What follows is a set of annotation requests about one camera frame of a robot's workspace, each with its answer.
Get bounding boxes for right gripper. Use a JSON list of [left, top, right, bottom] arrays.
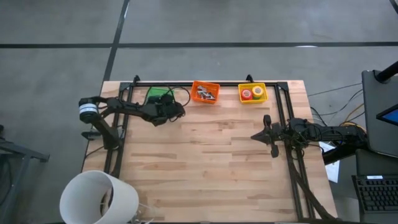
[[250, 114, 290, 159]]

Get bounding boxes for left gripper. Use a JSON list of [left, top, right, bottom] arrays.
[[151, 93, 187, 127]]

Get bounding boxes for green plastic basket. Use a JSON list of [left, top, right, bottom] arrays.
[[145, 86, 175, 101]]

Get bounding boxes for orange plastic basket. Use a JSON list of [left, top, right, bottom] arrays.
[[190, 80, 221, 105]]

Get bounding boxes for yellow plastic basket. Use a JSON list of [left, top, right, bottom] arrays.
[[238, 82, 269, 105]]

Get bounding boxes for white paper sheet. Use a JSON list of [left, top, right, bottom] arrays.
[[318, 141, 341, 184]]

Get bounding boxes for dark grey computer cart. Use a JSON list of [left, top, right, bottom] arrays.
[[361, 69, 398, 159]]

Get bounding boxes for black keyboard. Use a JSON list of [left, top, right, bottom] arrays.
[[351, 174, 398, 215]]

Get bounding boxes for blue lit screen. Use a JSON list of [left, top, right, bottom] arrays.
[[375, 103, 398, 128]]

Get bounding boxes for black pole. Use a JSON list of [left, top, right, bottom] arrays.
[[374, 60, 398, 83]]

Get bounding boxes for grey metal stand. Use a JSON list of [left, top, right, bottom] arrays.
[[0, 124, 50, 224]]

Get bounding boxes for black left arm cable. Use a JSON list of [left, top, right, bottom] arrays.
[[143, 85, 191, 123]]

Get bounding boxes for black table frame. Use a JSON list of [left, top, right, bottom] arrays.
[[103, 74, 340, 223]]

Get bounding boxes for black sleeved cable bundle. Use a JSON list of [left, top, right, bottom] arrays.
[[290, 149, 337, 223]]

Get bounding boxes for black floor cable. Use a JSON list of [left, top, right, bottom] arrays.
[[307, 82, 364, 98]]

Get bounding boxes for yellow floor cable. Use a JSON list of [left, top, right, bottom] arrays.
[[340, 103, 365, 126]]

